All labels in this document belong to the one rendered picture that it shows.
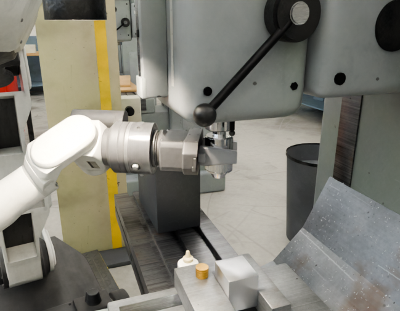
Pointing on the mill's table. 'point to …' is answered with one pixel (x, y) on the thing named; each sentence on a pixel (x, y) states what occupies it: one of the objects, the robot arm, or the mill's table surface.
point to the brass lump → (201, 271)
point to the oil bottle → (187, 260)
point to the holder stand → (171, 199)
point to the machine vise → (160, 304)
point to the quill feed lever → (280, 24)
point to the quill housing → (229, 61)
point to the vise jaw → (200, 291)
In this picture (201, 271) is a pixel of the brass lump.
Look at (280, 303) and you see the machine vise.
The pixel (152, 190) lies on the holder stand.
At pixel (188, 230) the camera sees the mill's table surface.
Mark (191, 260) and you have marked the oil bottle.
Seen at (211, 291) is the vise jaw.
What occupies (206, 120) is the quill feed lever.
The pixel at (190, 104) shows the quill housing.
